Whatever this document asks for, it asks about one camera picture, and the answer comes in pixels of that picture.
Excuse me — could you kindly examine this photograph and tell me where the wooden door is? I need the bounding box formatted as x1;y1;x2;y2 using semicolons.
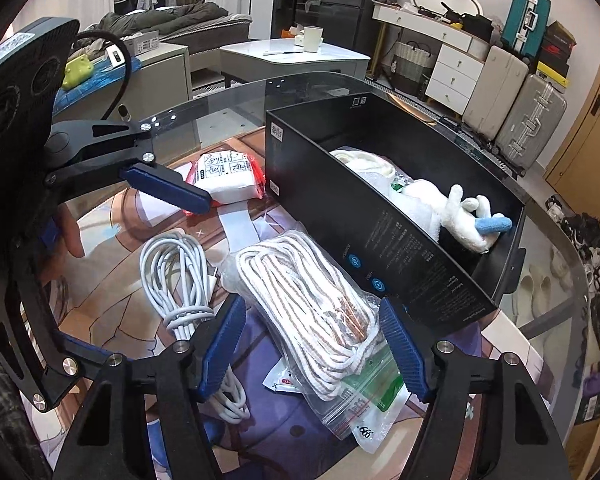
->
544;24;600;192

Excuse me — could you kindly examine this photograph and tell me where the white cable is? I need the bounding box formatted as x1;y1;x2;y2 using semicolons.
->
139;229;252;422

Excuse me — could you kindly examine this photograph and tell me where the lime green toy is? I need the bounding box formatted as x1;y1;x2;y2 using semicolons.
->
62;54;99;92

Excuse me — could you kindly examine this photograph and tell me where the small white red packet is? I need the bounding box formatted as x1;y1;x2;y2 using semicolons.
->
261;364;307;397

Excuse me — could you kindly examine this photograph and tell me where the grey low cabinet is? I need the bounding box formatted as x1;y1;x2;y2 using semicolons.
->
54;41;192;127

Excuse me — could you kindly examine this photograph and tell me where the silver suitcase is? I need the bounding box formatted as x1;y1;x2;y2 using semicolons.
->
494;73;569;172

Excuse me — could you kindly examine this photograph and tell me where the striped white rope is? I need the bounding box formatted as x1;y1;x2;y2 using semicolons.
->
234;229;412;442

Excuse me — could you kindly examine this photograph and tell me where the green white medicine packet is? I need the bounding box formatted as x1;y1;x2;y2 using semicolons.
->
339;360;412;454

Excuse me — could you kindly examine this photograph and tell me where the yellow black shoe box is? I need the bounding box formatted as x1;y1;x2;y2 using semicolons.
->
536;62;572;89

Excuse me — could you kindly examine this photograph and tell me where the pile of shoes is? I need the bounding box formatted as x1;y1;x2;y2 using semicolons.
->
544;194;600;282

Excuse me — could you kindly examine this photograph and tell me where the black shoe box red logo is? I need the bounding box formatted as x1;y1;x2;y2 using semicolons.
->
536;44;577;69

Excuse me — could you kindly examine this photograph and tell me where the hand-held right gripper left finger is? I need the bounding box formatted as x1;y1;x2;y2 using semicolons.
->
52;292;248;480

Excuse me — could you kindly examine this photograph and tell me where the thick white rope coil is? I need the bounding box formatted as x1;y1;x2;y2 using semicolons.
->
328;146;407;184

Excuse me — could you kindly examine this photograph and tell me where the beige suitcase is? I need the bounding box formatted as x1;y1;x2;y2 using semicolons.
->
461;44;530;142

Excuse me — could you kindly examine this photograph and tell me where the white cup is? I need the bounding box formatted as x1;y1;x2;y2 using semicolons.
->
302;24;325;54

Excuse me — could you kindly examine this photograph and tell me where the white slipper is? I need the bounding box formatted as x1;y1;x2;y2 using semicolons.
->
511;264;552;307
546;251;572;282

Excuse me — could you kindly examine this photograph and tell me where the white small box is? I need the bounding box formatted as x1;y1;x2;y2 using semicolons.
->
129;29;162;57

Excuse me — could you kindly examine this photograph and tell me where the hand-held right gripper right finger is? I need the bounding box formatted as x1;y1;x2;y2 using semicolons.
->
378;297;572;480

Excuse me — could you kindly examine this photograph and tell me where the white dressing desk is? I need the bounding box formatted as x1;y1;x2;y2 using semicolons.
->
371;0;492;117

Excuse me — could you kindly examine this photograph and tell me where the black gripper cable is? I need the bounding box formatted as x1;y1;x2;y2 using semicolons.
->
76;29;134;122

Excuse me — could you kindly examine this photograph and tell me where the person's left hand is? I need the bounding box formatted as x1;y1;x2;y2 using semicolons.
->
55;206;87;259

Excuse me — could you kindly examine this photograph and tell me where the grey bed dark duvet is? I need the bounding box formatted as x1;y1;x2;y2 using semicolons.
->
99;1;255;57

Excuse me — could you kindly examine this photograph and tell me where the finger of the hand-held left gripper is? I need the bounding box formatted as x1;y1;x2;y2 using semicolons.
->
45;117;214;216
0;239;131;413

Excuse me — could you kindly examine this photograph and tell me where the woven laundry basket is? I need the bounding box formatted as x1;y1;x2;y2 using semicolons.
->
389;40;434;97

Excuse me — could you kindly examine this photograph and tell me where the teal suitcase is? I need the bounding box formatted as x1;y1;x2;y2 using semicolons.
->
499;0;554;59

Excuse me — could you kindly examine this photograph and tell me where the white plush toy blue tip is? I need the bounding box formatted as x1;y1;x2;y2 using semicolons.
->
402;179;512;254

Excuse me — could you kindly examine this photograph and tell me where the black bag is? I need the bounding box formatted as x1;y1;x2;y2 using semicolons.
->
459;13;494;42

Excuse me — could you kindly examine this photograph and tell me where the black cardboard box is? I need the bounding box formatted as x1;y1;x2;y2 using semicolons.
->
265;90;529;334

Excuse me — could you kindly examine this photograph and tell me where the white grey coffee table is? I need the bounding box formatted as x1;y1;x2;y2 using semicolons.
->
219;37;372;92

